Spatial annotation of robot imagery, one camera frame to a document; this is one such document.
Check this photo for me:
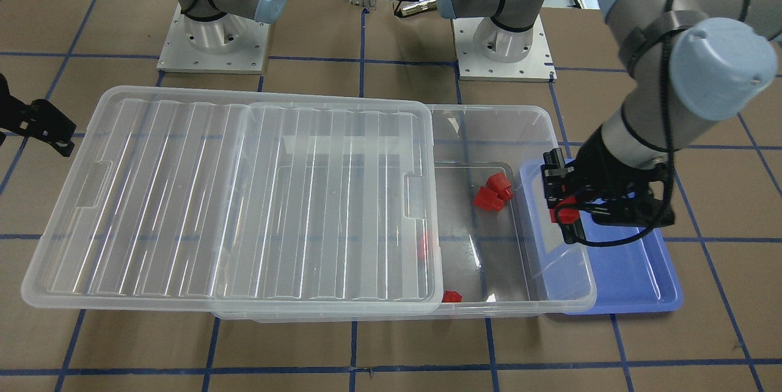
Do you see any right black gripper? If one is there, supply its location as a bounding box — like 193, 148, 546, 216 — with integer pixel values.
1, 74, 76, 156

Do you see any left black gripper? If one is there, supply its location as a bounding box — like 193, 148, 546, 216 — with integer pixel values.
541, 128, 676, 244

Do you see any red block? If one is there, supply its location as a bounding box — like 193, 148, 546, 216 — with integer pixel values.
473, 186, 505, 212
441, 290, 463, 303
549, 208, 580, 225
486, 172, 514, 201
416, 231, 430, 262

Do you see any clear plastic box lid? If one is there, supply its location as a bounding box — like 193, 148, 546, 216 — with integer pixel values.
21, 85, 444, 321

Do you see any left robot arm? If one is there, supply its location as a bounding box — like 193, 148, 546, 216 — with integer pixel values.
540, 0, 780, 247

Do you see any clear plastic storage box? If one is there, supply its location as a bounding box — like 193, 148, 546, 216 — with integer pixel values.
204, 101, 569, 322

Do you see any blue plastic tray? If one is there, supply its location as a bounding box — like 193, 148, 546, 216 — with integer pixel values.
517, 161, 684, 315

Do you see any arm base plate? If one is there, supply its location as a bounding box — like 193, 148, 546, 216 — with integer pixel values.
451, 17, 558, 82
157, 5, 271, 74

